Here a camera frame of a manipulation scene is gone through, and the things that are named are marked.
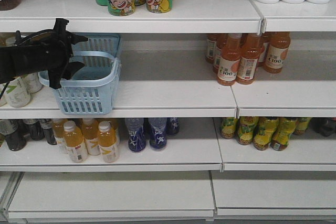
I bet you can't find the black cable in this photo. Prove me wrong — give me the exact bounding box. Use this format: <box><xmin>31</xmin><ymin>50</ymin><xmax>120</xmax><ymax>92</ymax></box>
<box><xmin>0</xmin><ymin>83</ymin><xmax>10</xmax><ymax>100</ymax></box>

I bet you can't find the orange juice bottle far right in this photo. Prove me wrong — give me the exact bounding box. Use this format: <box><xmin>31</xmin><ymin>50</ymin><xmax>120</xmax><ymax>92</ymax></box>
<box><xmin>263</xmin><ymin>31</ymin><xmax>291</xmax><ymax>73</ymax></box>

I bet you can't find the blue sports drink bottle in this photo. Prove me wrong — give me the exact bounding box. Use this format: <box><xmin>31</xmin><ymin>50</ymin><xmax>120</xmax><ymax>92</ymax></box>
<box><xmin>149</xmin><ymin>118</ymin><xmax>167</xmax><ymax>150</ymax></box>
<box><xmin>125</xmin><ymin>118</ymin><xmax>146</xmax><ymax>152</ymax></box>
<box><xmin>166</xmin><ymin>118</ymin><xmax>180</xmax><ymax>136</ymax></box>

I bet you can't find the blue sports drink bottle middle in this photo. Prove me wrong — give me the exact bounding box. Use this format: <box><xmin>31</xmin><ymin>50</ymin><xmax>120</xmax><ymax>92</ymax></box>
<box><xmin>149</xmin><ymin>118</ymin><xmax>167</xmax><ymax>150</ymax></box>

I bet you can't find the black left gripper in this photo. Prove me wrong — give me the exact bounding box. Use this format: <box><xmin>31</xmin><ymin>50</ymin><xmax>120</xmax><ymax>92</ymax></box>
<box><xmin>40</xmin><ymin>18</ymin><xmax>88</xmax><ymax>89</ymax></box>

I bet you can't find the dark cola bottle red label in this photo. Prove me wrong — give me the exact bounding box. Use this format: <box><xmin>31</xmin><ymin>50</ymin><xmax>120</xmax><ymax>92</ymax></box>
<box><xmin>312</xmin><ymin>118</ymin><xmax>335</xmax><ymax>137</ymax></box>

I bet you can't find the yellow vitamin drink bottle right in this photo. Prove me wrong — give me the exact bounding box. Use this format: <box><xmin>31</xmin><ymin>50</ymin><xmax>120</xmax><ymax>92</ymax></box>
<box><xmin>98</xmin><ymin>121</ymin><xmax>119</xmax><ymax>163</ymax></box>

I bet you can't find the orange juice bottle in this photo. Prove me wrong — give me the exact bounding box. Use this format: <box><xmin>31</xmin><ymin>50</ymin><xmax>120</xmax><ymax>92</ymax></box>
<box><xmin>217</xmin><ymin>33</ymin><xmax>242</xmax><ymax>86</ymax></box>
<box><xmin>263</xmin><ymin>31</ymin><xmax>291</xmax><ymax>73</ymax></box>
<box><xmin>236</xmin><ymin>33</ymin><xmax>261</xmax><ymax>85</ymax></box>

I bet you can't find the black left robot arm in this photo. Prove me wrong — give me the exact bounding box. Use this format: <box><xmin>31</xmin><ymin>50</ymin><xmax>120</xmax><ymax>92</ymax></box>
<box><xmin>1</xmin><ymin>18</ymin><xmax>88</xmax><ymax>89</ymax></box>

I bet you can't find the blue sports drink bottle rear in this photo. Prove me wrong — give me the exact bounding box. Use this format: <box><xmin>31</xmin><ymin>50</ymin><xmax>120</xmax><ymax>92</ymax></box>
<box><xmin>166</xmin><ymin>118</ymin><xmax>180</xmax><ymax>136</ymax></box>

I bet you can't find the light blue plastic basket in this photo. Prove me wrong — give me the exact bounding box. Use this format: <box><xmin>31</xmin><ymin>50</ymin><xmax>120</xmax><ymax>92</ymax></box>
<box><xmin>51</xmin><ymin>33</ymin><xmax>122</xmax><ymax>115</ymax></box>

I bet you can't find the blue sports drink bottle left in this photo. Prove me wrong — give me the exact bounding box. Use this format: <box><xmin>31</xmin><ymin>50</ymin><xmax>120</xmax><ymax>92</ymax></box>
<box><xmin>125</xmin><ymin>118</ymin><xmax>146</xmax><ymax>152</ymax></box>

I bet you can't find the dark tea bottle black cap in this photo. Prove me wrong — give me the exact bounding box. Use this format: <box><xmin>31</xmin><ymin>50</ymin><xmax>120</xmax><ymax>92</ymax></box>
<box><xmin>1</xmin><ymin>119</ymin><xmax>27</xmax><ymax>151</ymax></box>

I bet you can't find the white metal shelf unit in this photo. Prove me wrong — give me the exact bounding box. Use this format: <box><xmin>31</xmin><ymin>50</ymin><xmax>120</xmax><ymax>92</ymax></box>
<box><xmin>1</xmin><ymin>0</ymin><xmax>335</xmax><ymax>223</ymax></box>

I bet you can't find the yellow vitamin drink bottle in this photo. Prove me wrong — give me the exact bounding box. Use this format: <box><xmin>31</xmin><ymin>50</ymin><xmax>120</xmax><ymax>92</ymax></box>
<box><xmin>64</xmin><ymin>121</ymin><xmax>88</xmax><ymax>163</ymax></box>
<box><xmin>98</xmin><ymin>121</ymin><xmax>119</xmax><ymax>163</ymax></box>

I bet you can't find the orange juice bottle front left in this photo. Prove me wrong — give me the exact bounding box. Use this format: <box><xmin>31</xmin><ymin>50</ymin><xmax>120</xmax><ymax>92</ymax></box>
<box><xmin>217</xmin><ymin>33</ymin><xmax>242</xmax><ymax>86</ymax></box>

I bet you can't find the orange juice bottle front right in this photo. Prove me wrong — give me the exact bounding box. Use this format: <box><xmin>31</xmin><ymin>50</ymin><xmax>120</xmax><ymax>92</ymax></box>
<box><xmin>236</xmin><ymin>33</ymin><xmax>261</xmax><ymax>85</ymax></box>

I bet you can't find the pale yellow drink bottle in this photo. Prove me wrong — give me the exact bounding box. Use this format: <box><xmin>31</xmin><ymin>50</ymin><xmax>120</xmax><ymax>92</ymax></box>
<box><xmin>4</xmin><ymin>77</ymin><xmax>31</xmax><ymax>108</ymax></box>
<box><xmin>5</xmin><ymin>37</ymin><xmax>42</xmax><ymax>93</ymax></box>

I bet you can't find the yellow vitamin drink bottle front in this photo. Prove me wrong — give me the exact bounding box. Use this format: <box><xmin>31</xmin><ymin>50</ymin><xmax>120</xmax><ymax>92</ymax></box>
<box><xmin>64</xmin><ymin>121</ymin><xmax>88</xmax><ymax>163</ymax></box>

